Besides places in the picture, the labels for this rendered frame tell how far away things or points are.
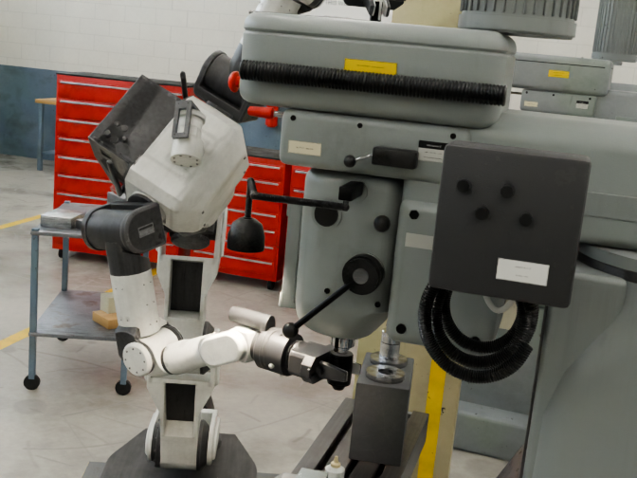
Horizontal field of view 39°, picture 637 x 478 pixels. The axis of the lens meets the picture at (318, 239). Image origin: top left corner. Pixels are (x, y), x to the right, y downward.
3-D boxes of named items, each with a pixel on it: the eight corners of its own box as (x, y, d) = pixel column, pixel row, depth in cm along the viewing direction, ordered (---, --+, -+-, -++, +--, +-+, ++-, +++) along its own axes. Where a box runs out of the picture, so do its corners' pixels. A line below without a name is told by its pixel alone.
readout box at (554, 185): (425, 289, 129) (443, 143, 124) (435, 276, 137) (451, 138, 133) (569, 312, 124) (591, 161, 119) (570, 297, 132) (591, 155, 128)
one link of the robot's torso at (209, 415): (153, 439, 277) (155, 399, 274) (218, 444, 278) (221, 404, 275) (142, 470, 257) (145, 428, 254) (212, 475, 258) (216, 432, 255)
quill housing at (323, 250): (282, 337, 167) (297, 165, 160) (314, 308, 186) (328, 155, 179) (382, 355, 162) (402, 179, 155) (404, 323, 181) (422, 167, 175)
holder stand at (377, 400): (347, 459, 205) (355, 376, 201) (358, 421, 227) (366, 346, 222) (400, 467, 204) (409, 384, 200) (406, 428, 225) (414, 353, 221)
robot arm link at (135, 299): (111, 374, 201) (95, 278, 195) (149, 353, 211) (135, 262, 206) (151, 378, 195) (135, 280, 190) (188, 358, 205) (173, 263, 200)
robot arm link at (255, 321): (263, 376, 181) (217, 362, 186) (292, 360, 189) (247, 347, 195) (265, 323, 178) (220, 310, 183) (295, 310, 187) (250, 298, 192)
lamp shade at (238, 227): (227, 243, 177) (228, 211, 176) (263, 245, 178) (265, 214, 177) (227, 251, 170) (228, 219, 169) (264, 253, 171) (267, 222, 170)
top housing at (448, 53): (227, 101, 159) (234, 9, 155) (275, 97, 183) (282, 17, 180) (496, 132, 147) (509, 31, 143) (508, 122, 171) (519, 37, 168)
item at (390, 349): (377, 353, 218) (380, 330, 217) (396, 355, 218) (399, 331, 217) (380, 360, 213) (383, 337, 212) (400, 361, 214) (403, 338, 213)
